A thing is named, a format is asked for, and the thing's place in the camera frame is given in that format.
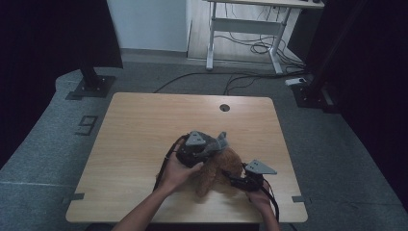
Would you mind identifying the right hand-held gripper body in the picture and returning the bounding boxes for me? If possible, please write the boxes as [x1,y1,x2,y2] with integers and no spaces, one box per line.
[236,159,278,193]

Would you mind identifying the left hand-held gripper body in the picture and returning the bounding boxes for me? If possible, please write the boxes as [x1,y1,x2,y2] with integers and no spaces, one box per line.
[175,130,211,169]

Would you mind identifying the brown teddy bear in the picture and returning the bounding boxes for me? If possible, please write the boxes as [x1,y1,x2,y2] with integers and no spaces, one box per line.
[156,147,244,198]

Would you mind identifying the person's right hand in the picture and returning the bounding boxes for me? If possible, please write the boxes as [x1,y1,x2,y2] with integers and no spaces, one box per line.
[244,182,274,210]

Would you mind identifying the person's left hand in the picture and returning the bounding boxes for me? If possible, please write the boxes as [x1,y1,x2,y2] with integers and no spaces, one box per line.
[159,152,205,194]

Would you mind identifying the grey tape strip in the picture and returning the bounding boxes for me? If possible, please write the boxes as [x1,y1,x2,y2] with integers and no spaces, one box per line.
[62,192,86,204]
[291,194,312,204]

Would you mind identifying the white power strip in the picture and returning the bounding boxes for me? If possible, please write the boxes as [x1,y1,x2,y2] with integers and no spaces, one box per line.
[284,77,308,88]

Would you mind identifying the black stand with slanted pole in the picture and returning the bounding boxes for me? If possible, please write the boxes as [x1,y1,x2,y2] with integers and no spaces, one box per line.
[290,0,369,114]

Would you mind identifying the black stand with square base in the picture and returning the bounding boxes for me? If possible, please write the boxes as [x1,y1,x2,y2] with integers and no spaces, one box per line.
[64,59,116,101]

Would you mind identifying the black curtain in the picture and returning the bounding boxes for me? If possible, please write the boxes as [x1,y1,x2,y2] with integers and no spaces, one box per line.
[0,0,124,169]
[302,0,408,215]

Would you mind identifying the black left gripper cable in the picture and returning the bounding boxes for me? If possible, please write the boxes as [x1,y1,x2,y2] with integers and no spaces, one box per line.
[152,134,190,193]

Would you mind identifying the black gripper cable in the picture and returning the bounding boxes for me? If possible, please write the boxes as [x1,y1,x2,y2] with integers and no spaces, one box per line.
[261,185,280,223]
[152,134,190,193]

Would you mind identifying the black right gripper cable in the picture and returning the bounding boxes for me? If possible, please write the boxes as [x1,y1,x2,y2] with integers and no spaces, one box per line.
[261,185,280,223]

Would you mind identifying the long black floor cable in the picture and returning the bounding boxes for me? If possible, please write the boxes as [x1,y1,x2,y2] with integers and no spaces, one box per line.
[153,70,307,94]

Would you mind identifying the short black floor cable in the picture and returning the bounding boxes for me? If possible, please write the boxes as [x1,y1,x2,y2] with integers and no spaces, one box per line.
[223,74,259,96]

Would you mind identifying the tangled black cables bundle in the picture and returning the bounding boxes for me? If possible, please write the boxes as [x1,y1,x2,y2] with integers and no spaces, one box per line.
[214,32,306,70]

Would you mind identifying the white metal frame desk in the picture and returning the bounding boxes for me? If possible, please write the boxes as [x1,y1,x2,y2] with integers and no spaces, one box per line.
[203,0,325,75]

